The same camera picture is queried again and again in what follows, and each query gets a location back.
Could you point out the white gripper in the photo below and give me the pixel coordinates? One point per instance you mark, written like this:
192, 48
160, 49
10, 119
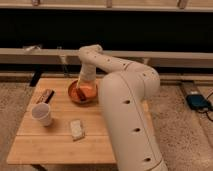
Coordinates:
87, 76

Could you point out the white sponge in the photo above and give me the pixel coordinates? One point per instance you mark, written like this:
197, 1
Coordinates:
77, 130

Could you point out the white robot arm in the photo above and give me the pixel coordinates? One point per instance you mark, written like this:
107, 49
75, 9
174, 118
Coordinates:
126, 84

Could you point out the orange bowl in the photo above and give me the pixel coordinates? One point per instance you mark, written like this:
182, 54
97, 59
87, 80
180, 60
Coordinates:
82, 91

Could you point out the brown snack bar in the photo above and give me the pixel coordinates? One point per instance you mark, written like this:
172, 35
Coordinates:
46, 96

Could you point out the white paper cup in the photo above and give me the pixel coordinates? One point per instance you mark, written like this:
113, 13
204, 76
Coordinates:
42, 113

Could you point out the wooden table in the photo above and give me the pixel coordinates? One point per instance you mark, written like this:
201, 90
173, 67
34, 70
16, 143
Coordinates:
35, 144

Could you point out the blue power box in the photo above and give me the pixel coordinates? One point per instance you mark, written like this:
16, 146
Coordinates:
198, 102

